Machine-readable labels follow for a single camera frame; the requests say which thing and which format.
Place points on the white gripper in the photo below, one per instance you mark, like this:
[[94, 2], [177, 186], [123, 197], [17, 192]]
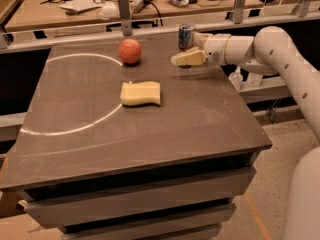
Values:
[[216, 49]]

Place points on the Red Bull can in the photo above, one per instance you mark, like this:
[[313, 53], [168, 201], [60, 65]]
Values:
[[185, 36]]

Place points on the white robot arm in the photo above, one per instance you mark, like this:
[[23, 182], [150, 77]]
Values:
[[272, 51]]

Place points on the left clear sanitizer bottle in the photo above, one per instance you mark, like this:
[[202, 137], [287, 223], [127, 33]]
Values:
[[236, 78]]

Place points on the clear sanitizer bottle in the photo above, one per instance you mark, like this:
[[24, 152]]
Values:
[[254, 79], [236, 78]]

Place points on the yellow sponge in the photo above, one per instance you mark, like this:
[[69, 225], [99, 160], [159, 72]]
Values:
[[133, 94]]

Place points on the right clear sanitizer bottle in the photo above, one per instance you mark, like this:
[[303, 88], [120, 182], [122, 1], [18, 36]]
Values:
[[254, 79]]

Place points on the red apple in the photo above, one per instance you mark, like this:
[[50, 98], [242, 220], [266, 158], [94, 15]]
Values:
[[129, 51]]

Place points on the white paper sheets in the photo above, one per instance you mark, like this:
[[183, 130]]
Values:
[[80, 5]]

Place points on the brown drawer cabinet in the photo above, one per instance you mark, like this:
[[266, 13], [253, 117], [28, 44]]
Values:
[[99, 170]]

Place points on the aluminium frame rail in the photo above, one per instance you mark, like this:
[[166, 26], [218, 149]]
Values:
[[38, 24]]

